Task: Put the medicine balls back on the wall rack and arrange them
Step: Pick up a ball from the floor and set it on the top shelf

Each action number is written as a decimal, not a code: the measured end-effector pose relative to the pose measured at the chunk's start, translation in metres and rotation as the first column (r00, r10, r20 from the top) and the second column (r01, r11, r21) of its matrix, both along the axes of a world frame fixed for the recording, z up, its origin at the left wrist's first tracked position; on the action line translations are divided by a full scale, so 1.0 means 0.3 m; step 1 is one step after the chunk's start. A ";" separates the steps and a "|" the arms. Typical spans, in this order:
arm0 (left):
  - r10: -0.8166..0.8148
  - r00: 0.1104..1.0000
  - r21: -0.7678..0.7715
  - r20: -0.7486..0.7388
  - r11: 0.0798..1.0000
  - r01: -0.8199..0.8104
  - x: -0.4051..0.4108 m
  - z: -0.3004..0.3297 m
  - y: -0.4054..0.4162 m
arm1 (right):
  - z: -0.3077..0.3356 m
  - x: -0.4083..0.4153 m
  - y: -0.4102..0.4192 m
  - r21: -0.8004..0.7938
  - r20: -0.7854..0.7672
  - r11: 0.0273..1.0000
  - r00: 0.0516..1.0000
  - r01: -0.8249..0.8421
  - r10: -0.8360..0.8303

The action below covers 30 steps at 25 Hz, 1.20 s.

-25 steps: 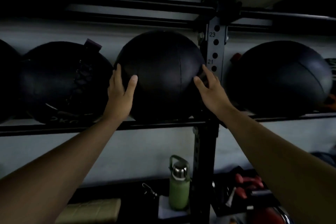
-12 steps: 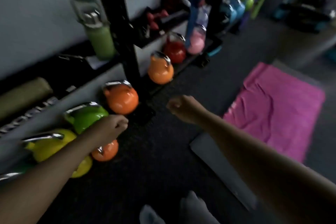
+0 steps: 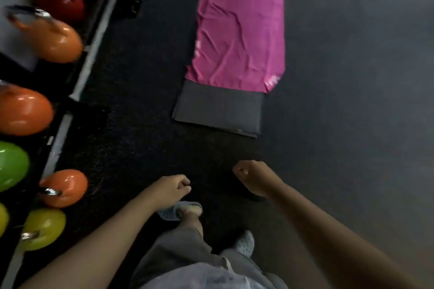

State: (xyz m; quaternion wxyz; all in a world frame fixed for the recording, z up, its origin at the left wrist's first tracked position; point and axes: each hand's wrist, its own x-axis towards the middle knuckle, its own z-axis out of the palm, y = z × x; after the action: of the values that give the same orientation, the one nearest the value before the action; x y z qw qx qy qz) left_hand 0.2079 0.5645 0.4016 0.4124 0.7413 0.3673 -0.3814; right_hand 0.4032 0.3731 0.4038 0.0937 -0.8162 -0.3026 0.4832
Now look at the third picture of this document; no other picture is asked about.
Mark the grey exercise mat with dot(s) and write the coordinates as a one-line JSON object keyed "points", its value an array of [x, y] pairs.
{"points": [[220, 109]]}

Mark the person's left forearm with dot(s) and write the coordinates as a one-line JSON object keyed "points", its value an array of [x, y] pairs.
{"points": [[98, 251]]}

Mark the green kettlebell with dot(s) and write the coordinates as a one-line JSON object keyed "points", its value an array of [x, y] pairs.
{"points": [[12, 167]]}

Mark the grey shorts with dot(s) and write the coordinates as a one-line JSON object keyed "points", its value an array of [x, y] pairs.
{"points": [[173, 251]]}

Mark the yellow kettlebell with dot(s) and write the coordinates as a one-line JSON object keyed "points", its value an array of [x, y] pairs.
{"points": [[3, 219], [45, 227]]}

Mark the large orange kettlebell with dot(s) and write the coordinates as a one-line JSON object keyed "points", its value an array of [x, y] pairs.
{"points": [[23, 112]]}

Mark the grey clog shoe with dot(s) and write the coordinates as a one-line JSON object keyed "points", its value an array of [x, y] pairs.
{"points": [[169, 212], [245, 243]]}

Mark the grey right clog shoe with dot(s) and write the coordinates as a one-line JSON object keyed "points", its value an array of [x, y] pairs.
{"points": [[245, 243]]}

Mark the person's right hand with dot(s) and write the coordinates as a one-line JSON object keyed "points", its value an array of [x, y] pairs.
{"points": [[257, 177]]}

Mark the grey left clog shoe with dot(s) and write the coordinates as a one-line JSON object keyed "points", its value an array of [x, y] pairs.
{"points": [[169, 212]]}

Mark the person's left leg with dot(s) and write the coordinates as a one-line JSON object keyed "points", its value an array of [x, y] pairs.
{"points": [[193, 221]]}

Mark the light grey shirt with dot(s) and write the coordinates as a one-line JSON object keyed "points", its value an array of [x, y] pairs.
{"points": [[203, 278]]}

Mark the pink towel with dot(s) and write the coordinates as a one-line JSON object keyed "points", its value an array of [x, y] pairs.
{"points": [[237, 34]]}

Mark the person's left hand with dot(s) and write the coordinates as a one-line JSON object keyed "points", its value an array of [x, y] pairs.
{"points": [[169, 190]]}

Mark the black kettlebell rack grey rail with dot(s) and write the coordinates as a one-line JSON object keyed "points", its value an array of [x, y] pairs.
{"points": [[91, 51]]}

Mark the person's right forearm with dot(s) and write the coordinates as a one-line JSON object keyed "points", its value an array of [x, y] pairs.
{"points": [[339, 248]]}

